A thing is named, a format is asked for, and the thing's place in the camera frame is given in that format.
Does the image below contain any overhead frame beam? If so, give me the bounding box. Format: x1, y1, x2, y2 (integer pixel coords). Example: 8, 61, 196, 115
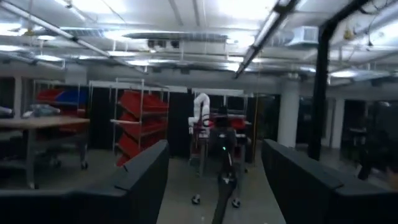
233, 0, 302, 79
0, 0, 147, 75

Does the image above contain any black upright frame post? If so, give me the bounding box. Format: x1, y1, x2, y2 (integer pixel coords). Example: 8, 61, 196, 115
307, 0, 371, 161

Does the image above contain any metal shelf with red bins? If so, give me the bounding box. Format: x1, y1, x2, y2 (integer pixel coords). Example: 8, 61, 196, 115
109, 78, 170, 168

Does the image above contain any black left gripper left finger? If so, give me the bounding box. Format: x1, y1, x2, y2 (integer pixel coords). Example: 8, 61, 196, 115
0, 139, 170, 224

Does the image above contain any white round column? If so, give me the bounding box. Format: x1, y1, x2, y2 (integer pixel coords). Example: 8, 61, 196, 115
276, 81, 300, 148

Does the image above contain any white ceiling air unit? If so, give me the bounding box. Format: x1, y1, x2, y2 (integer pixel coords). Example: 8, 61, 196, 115
285, 25, 320, 48

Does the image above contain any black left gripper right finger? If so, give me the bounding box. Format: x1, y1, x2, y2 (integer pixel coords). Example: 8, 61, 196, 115
261, 138, 398, 224

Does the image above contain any shelf with red, blue bins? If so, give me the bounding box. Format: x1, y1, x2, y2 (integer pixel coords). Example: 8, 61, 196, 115
33, 80, 90, 119

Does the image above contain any wooden-top workbench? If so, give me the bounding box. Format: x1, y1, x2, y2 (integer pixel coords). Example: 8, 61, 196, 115
0, 115, 91, 190

